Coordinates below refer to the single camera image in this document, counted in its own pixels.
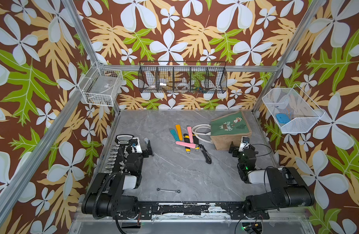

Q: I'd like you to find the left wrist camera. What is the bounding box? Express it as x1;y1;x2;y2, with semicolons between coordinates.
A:
131;137;142;154

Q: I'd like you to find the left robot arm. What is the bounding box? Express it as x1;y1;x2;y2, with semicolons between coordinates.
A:
82;135;153;219

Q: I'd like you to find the teal art knife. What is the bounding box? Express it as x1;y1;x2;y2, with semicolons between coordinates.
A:
169;128;180;141

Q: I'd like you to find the white wire basket left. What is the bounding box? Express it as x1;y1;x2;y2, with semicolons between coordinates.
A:
79;63;124;107

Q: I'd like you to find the black metal utility knife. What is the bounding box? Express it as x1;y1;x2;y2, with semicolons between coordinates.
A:
199;144;212;164

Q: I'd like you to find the white mesh basket right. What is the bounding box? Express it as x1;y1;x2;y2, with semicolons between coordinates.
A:
262;84;325;135

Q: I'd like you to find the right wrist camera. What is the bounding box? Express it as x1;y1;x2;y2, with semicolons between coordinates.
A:
239;136;251;152

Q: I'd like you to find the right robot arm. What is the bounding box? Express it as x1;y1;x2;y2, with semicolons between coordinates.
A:
228;137;315;218

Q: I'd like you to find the green burlap christmas pouch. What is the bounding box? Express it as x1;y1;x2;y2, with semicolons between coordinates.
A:
192;111;252;151

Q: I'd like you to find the socket set rail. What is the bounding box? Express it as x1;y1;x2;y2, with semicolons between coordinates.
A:
104;134;134;174

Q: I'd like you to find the orange art knife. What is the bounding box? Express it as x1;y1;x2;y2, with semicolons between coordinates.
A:
176;124;183;141

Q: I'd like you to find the small steel wrench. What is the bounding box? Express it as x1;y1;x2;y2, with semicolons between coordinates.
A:
157;188;181;194

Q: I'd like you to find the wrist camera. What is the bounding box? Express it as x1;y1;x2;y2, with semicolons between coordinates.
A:
239;136;251;152
131;137;142;154

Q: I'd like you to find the blue object in basket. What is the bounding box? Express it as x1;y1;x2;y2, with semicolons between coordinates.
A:
276;113;291;125

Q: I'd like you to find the black mounting rail base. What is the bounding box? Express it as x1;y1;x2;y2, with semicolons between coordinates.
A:
117;201;269;221

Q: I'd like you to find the pink art knife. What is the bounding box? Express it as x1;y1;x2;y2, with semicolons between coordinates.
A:
187;126;194;143
176;141;196;149

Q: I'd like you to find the black wire basket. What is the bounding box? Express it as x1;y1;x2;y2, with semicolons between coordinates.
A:
138;61;227;94

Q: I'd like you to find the pink art knife upright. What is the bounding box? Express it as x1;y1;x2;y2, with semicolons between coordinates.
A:
187;126;194;143

